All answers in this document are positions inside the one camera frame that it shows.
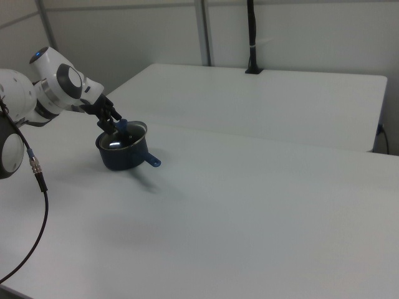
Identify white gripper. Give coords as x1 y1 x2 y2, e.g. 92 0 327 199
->
80 75 122 135

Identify black cable with metal connector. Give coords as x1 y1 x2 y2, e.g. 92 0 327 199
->
0 96 50 284

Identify grey partition frame post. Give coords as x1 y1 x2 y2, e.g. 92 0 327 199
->
194 0 216 67
36 0 59 48

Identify black camera stand pole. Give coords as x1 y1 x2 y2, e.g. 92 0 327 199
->
244 0 264 76

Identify glass lid with blue knob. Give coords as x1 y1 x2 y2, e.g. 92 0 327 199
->
97 118 148 151

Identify black cable at table edge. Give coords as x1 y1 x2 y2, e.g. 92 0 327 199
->
376 123 391 154

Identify dark blue saucepan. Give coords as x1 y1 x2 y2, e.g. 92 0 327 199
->
95 120 162 173

